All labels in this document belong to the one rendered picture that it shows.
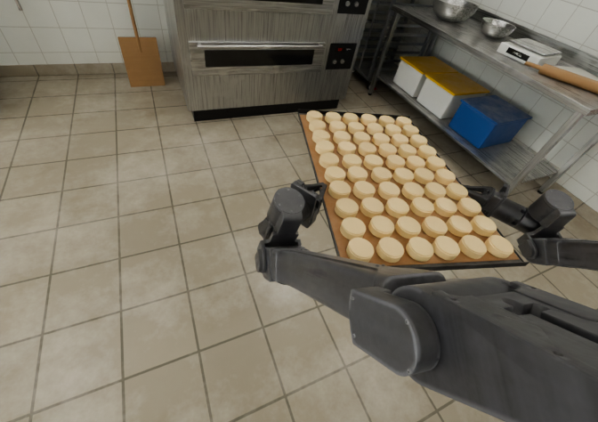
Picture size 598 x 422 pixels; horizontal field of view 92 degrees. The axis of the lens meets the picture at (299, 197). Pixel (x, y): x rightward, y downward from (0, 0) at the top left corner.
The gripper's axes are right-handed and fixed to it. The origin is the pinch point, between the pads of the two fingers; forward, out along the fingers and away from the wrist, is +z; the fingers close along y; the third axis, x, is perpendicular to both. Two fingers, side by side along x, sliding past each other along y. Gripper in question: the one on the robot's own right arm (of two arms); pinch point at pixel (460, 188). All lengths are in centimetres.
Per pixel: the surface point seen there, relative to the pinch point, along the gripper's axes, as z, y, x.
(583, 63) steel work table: -35, -6, -231
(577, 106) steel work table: -36, -12, -150
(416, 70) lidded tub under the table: 77, -49, -230
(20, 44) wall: 341, -65, -1
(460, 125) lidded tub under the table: 15, -66, -194
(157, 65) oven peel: 266, -74, -76
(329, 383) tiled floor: -1, -100, 28
